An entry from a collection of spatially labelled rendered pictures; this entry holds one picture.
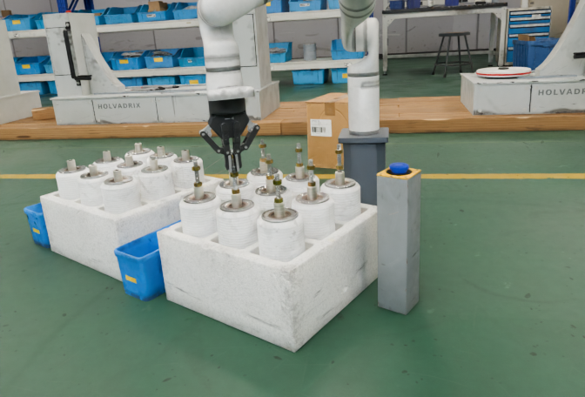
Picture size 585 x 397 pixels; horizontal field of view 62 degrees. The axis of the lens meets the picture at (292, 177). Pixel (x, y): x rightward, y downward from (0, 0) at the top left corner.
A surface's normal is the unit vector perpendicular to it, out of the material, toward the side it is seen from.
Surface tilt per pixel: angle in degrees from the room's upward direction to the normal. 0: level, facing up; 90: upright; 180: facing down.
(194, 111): 90
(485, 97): 90
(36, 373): 0
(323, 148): 89
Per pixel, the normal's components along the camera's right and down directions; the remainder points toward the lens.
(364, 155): -0.19, 0.29
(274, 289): -0.59, 0.26
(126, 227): 0.80, 0.13
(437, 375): -0.06, -0.96
